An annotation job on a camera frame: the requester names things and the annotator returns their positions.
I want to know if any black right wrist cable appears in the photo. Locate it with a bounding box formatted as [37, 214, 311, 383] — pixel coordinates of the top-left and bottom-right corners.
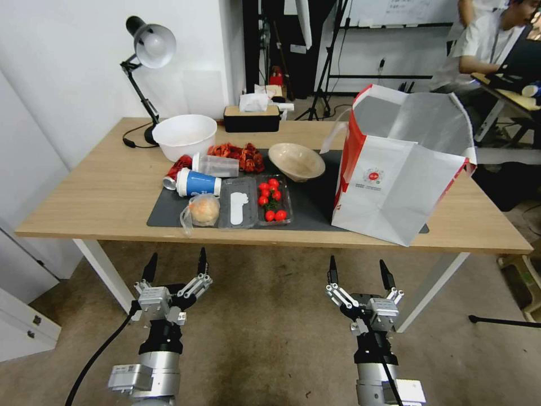
[366, 315, 403, 406]

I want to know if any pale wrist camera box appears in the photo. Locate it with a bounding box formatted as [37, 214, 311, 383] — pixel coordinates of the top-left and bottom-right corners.
[366, 297, 400, 333]
[137, 285, 172, 318]

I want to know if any wooden office desk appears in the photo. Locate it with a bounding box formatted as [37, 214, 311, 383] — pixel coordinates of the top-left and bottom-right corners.
[470, 72, 541, 143]

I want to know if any black tripod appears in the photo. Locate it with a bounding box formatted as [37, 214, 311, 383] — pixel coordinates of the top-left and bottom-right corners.
[295, 0, 352, 122]

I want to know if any white red food delivery bag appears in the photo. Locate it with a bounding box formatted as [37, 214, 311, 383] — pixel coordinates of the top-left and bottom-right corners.
[320, 83, 478, 248]

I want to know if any clear plastic clamshell box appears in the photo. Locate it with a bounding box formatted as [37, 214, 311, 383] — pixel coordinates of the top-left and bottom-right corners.
[218, 174, 295, 231]

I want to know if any pile of red food scraps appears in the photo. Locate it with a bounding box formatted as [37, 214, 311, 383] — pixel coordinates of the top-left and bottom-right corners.
[206, 143, 266, 175]

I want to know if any person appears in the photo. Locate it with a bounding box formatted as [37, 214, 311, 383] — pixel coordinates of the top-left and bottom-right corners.
[429, 0, 541, 95]

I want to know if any beige ceramic bowl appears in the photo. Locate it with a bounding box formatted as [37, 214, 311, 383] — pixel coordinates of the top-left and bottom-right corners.
[268, 143, 326, 183]

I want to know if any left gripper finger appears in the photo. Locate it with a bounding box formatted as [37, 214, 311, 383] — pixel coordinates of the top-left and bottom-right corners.
[134, 252, 159, 299]
[177, 247, 214, 302]

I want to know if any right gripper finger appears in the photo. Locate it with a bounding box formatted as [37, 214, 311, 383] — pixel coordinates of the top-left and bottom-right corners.
[379, 259, 405, 306]
[325, 255, 361, 310]

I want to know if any wooden table with white legs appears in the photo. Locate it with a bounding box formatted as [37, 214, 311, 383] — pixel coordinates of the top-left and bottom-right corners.
[15, 117, 534, 335]

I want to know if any beige plastic stool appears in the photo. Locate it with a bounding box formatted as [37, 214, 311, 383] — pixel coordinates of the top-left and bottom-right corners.
[496, 253, 541, 322]

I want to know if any black stand leg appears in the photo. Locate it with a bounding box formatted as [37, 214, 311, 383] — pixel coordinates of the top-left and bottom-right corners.
[468, 314, 541, 329]

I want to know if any bun in clear plastic bag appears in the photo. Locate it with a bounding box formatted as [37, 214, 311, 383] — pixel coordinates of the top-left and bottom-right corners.
[180, 194, 221, 237]

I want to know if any white drawer cabinet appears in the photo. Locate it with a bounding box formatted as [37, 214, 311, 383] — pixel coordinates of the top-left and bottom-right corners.
[0, 287, 63, 363]

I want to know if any large white plastic bowl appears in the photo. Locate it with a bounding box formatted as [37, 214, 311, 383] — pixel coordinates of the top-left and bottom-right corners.
[152, 114, 218, 163]

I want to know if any crushed red drink can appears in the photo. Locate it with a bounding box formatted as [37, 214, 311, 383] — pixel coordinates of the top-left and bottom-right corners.
[162, 155, 194, 191]

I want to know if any small red box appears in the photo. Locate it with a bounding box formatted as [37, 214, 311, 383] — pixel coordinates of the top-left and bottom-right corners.
[269, 65, 289, 88]

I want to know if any dark grey desk mat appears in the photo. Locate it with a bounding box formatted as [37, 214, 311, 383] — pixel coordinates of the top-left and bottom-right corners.
[147, 148, 430, 234]

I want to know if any whiteboard on black stand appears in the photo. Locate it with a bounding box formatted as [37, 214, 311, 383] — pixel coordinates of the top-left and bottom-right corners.
[326, 0, 462, 95]

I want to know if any clear plastic cup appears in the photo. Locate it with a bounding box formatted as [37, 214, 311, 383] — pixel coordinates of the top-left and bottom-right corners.
[192, 152, 241, 178]

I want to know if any blue white paper cup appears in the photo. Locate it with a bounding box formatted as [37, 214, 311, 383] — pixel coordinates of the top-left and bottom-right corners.
[175, 167, 223, 198]

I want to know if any white paper tissue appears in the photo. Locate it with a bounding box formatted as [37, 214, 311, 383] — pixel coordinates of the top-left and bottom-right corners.
[239, 92, 272, 113]

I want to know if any black lamp power cable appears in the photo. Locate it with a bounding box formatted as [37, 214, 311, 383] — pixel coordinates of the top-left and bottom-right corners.
[122, 126, 159, 149]

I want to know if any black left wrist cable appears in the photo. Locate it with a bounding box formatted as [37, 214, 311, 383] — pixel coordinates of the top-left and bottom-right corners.
[64, 301, 143, 406]

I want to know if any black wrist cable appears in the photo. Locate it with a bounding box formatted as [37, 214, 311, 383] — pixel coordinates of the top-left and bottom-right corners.
[366, 315, 403, 406]
[64, 301, 143, 406]

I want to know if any black tissue box wooden lid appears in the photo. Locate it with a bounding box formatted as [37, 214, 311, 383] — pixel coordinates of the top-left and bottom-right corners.
[223, 105, 281, 134]

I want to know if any black white desk lamp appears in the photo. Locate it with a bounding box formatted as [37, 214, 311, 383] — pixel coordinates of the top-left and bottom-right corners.
[119, 15, 178, 148]

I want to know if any black laptop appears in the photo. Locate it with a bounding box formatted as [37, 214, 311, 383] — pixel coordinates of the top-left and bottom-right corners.
[498, 25, 541, 83]

